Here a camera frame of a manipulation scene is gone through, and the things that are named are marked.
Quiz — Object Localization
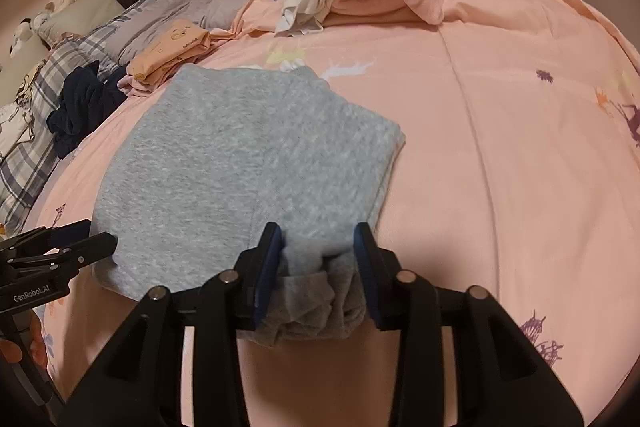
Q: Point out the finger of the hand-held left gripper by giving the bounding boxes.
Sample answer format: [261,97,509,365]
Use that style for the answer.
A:
[7,232,119,282]
[0,219,94,259]

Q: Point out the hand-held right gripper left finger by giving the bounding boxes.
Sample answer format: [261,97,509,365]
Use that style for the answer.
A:
[57,222,286,427]

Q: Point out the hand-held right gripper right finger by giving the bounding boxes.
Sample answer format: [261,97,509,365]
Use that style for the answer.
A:
[352,222,586,427]

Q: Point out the grey fleece garment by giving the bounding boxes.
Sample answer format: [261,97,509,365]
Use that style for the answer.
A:
[91,64,407,348]

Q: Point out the peach folded clothes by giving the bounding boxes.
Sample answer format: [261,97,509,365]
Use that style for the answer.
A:
[322,0,418,26]

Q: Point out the person's left hand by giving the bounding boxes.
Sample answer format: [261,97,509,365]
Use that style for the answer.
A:
[0,311,49,384]

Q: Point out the plaid blanket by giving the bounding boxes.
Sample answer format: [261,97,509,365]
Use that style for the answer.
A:
[0,0,176,230]

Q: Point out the cartoon printed pillow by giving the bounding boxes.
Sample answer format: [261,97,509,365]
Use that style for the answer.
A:
[0,72,38,160]

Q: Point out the navy blue cloth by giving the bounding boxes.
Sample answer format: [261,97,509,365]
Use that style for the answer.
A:
[46,61,127,158]

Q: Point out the light pink cloth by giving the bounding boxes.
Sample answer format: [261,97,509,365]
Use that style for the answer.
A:
[116,74,153,98]

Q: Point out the pink printed bed sheet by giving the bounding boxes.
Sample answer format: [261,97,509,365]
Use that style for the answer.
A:
[22,0,640,427]

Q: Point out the small white plush toy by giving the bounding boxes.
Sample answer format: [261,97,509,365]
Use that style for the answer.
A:
[9,19,37,58]

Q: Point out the beige pillow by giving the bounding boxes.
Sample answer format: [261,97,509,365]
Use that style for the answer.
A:
[37,0,126,48]

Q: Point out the grey quilt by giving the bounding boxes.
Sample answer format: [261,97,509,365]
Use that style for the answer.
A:
[114,0,301,64]

